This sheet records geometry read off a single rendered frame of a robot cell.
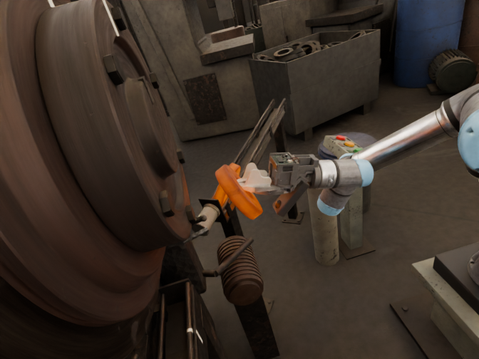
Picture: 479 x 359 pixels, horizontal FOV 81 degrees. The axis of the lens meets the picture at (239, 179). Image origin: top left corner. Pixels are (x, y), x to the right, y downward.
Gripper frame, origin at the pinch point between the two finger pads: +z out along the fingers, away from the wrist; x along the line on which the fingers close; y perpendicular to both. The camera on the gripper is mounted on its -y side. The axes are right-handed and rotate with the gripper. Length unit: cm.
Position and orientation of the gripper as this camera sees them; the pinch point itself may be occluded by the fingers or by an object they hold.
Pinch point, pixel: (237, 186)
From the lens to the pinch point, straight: 70.2
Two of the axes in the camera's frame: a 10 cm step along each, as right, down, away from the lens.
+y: 0.5, -8.8, -4.7
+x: 1.9, 4.7, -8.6
